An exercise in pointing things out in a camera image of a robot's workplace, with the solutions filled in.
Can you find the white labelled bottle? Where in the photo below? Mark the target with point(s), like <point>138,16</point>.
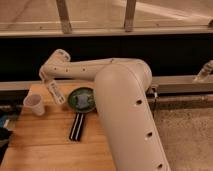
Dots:
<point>53,88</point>

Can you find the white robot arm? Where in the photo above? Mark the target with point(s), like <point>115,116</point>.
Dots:
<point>120,86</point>

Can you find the blue-grey sponge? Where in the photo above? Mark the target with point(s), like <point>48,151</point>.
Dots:
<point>83,101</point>

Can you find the green plate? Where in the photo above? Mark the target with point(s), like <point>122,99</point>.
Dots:
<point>72,99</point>

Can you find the black striped rectangular object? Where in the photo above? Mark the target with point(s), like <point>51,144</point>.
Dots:
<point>77,127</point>

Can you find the white plastic cup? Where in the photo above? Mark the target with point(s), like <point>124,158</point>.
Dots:
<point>35,103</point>

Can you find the white object at right edge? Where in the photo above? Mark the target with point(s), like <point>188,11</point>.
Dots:
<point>204,72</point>

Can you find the dark blue objects at left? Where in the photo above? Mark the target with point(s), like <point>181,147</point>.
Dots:
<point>4,132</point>

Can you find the right wooden post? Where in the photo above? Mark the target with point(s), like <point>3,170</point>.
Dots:
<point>129,15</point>

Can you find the wooden post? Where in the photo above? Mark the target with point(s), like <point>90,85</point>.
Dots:
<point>64,16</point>
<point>129,15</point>

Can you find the left wooden post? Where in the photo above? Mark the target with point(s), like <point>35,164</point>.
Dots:
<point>64,16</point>

